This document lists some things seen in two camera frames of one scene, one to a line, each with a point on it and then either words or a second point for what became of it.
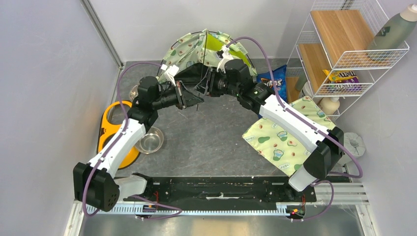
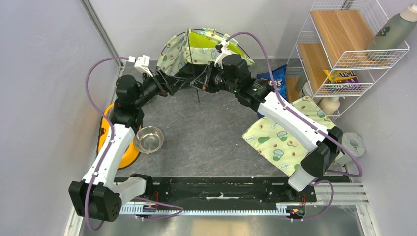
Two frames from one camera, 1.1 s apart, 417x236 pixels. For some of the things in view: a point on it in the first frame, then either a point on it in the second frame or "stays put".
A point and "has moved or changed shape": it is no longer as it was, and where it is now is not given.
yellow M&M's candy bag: [341, 76] stays put
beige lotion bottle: [330, 104] stays put
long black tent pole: [203, 67] to [191, 65]
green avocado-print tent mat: [286, 152] stays put
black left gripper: [188, 98] to [165, 83]
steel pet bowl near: [151, 142] stays put
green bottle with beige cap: [396, 30] stays put
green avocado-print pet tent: [202, 47] has moved or changed shape
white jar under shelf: [306, 91] stays put
